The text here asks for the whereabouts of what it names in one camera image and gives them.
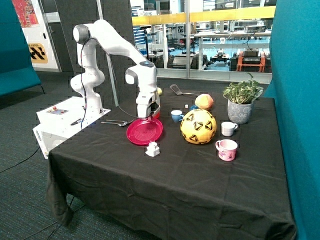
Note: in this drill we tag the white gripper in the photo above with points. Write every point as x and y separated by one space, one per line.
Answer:
147 103

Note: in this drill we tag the red plastic cup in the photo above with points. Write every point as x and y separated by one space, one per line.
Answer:
156 114

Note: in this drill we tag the pink plastic plate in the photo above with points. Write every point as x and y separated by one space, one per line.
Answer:
143 131

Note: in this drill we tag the silver metal fork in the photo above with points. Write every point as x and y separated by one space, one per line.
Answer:
129 122

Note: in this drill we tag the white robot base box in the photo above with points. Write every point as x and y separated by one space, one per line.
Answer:
55 122

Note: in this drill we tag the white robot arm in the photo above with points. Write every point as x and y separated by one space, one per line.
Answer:
144 73

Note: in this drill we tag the yellow tennis ball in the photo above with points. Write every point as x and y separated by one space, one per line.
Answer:
159 91

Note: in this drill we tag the blue coffee cup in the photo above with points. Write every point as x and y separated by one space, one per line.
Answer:
177 115

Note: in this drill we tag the black slotted spatula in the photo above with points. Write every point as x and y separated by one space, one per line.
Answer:
178 92

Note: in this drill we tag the white power adapter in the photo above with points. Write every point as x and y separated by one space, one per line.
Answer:
152 149

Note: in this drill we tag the small blue object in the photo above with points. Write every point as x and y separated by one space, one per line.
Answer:
193 107

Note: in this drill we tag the yellow black soccer ball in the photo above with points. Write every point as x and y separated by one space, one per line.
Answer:
198 126

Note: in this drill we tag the orange yellow soft ball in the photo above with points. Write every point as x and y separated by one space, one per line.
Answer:
204 101

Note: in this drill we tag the black marker pen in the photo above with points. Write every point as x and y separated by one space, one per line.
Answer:
78 121

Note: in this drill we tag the black tripod stand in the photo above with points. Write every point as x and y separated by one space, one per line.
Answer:
146 30

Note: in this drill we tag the white grey mug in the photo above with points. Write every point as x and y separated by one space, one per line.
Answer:
228 128

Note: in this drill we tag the black tablecloth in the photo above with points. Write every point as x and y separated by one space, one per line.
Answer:
184 193

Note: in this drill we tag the pink printed mug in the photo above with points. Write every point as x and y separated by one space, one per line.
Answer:
227 149

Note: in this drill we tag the potted green plant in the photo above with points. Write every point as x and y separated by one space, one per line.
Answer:
241 97

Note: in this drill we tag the teal sofa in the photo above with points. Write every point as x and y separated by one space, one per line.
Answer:
16 69

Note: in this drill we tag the teal partition wall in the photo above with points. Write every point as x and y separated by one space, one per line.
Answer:
295 87

